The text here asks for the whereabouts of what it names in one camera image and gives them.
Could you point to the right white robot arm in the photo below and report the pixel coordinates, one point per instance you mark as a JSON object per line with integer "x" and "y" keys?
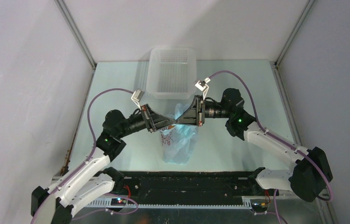
{"x": 308, "y": 171}

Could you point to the aluminium frame post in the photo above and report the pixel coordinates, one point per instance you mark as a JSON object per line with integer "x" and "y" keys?
{"x": 68, "y": 18}
{"x": 295, "y": 30}

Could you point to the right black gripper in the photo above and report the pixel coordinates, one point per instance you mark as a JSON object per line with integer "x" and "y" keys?
{"x": 192, "y": 115}

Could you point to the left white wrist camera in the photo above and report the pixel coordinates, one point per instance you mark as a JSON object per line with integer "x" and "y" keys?
{"x": 137, "y": 96}

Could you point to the left aluminium frame post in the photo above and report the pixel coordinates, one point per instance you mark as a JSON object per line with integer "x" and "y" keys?
{"x": 68, "y": 18}

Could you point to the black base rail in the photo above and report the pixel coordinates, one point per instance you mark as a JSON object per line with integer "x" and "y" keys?
{"x": 188, "y": 188}

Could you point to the white perforated plastic basket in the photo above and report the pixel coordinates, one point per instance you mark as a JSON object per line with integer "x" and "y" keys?
{"x": 172, "y": 72}

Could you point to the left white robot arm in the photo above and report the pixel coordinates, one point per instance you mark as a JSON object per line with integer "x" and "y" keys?
{"x": 62, "y": 201}

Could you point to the right aluminium frame post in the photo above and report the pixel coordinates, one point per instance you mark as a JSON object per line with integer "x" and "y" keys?
{"x": 295, "y": 30}

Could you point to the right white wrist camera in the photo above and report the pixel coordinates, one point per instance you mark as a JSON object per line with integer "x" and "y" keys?
{"x": 202, "y": 85}

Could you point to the light blue plastic bag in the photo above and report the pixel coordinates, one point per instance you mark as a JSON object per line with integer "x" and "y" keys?
{"x": 178, "y": 143}

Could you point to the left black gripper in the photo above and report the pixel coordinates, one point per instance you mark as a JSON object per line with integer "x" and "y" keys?
{"x": 155, "y": 121}

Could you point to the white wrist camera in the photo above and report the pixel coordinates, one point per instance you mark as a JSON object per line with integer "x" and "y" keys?
{"x": 137, "y": 96}
{"x": 202, "y": 85}

